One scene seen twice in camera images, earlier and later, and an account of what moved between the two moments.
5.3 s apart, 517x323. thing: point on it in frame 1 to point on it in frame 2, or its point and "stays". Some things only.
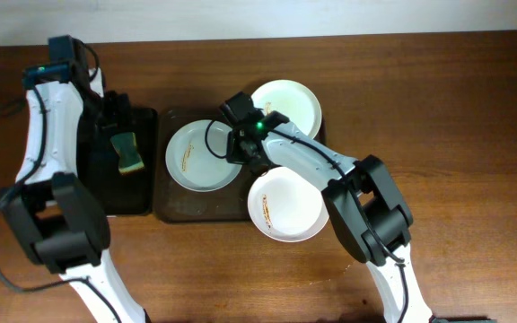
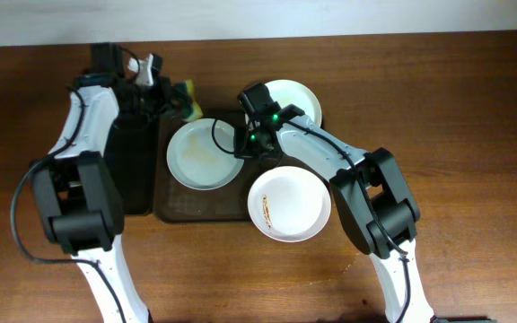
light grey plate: [189, 161] stays
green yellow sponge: [129, 157] to [196, 113]
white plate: [292, 100] stays
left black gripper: [118, 119] to [167, 96]
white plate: [284, 206] stays
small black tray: [134, 192] stays
